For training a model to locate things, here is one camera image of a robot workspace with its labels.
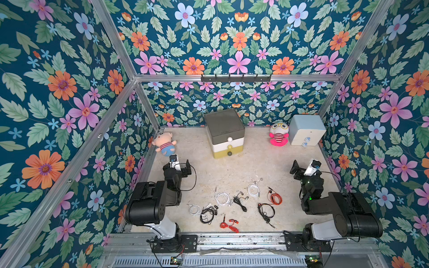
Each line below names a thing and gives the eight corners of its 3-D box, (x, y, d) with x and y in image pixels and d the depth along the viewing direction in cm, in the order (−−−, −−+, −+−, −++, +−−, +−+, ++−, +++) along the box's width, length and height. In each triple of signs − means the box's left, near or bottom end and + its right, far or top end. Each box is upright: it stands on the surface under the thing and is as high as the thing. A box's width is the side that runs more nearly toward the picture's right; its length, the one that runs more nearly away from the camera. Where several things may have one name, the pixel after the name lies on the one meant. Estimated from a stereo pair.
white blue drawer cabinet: (290, 147, 111) (298, 131, 99) (283, 125, 125) (290, 108, 112) (317, 147, 111) (328, 131, 99) (307, 125, 125) (316, 108, 112)
